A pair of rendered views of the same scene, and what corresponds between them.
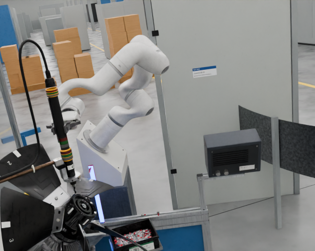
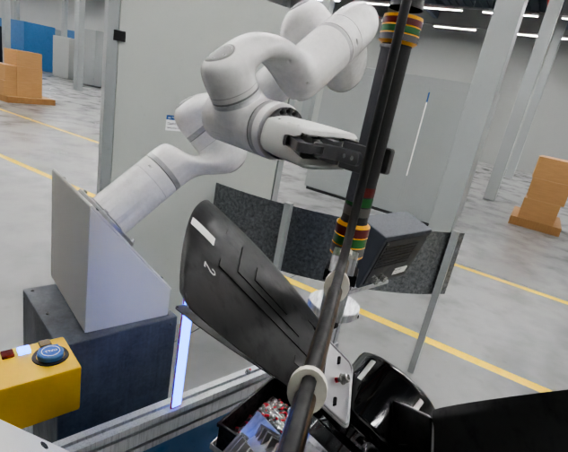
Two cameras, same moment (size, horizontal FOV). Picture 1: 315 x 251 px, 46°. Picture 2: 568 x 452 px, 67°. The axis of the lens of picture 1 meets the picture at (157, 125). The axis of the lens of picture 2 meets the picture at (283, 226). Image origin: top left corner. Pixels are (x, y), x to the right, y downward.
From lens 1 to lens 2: 137 cm
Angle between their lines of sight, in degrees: 44
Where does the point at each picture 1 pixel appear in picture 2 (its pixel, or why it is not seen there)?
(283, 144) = (293, 239)
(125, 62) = (363, 39)
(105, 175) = (136, 296)
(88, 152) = (112, 243)
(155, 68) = (353, 76)
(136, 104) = (225, 147)
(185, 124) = not seen: hidden behind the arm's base
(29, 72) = not seen: outside the picture
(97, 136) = (125, 206)
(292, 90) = (275, 172)
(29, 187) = (284, 358)
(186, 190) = not seen: hidden behind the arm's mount
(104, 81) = (330, 66)
